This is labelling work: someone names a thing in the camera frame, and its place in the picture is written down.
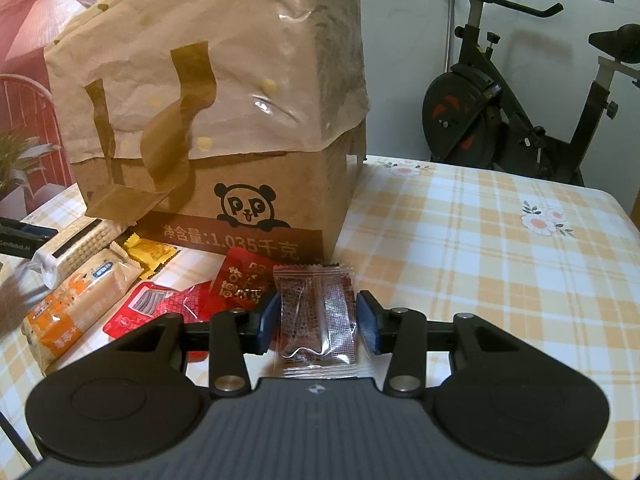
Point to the silver metal pole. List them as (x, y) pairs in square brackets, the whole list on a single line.
[(451, 30)]

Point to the red packet with clear window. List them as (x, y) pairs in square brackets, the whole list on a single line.
[(145, 310)]

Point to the white cracker packet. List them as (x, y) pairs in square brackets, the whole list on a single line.
[(70, 252)]

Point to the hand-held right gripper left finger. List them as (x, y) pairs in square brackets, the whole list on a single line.
[(267, 322)]

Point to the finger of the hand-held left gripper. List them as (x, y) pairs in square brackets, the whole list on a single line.
[(25, 240)]

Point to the yellow checkered tablecloth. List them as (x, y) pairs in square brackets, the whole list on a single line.
[(475, 260)]

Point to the brown paper bag liner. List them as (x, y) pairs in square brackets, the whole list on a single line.
[(240, 60)]

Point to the black exercise bike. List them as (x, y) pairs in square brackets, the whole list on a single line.
[(465, 110)]

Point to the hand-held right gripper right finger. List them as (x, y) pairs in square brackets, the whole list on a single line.
[(367, 327)]

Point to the red packet with white print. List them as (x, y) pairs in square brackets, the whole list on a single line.
[(242, 280)]

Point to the orange and cream snack packet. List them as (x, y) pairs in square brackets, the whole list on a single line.
[(75, 310)]

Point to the pink printed backdrop cloth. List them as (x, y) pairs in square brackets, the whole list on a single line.
[(30, 110)]

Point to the clear snack packet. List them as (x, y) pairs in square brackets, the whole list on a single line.
[(310, 310)]

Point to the brown cardboard box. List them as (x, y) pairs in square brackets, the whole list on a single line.
[(300, 200)]

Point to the small yellow snack packet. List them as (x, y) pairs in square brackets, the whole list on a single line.
[(147, 255)]

